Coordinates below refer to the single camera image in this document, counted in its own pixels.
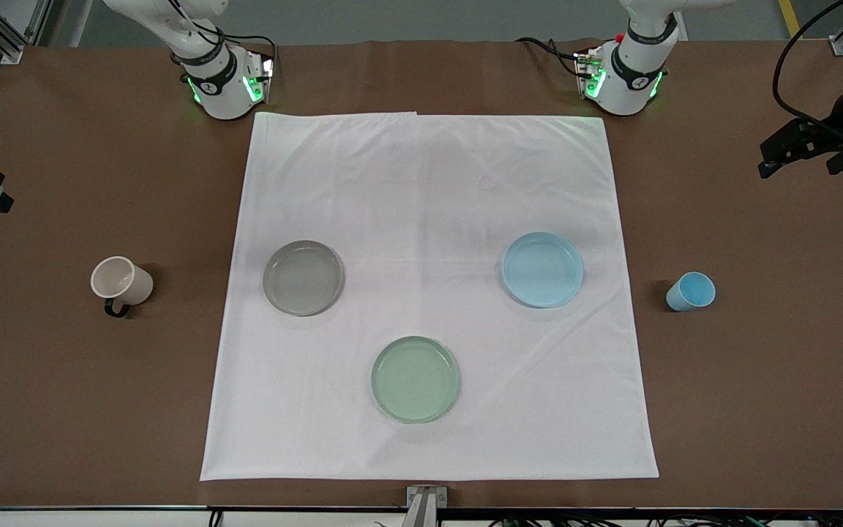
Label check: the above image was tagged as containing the black left arm base cable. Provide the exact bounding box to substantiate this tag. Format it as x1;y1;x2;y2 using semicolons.
514;36;585;78

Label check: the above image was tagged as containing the white square cloth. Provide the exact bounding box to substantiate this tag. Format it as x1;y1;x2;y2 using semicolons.
200;111;660;482

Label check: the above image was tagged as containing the green round plate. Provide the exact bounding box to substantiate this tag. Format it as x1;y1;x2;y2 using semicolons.
371;336;461;424

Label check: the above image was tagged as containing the gray round plate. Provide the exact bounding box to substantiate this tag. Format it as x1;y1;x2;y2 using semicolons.
262;240;345;317

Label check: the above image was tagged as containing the white mug with black handle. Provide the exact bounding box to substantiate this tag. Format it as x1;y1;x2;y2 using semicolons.
91;256;154;318

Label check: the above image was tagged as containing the gray metal table bracket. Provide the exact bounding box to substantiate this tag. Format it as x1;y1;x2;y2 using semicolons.
405;485;449;527

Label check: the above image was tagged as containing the blue plastic cup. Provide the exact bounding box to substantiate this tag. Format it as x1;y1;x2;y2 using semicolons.
666;272;716;313

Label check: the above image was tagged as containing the blue round plate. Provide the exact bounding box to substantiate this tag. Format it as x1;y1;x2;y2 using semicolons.
501;232;585;309

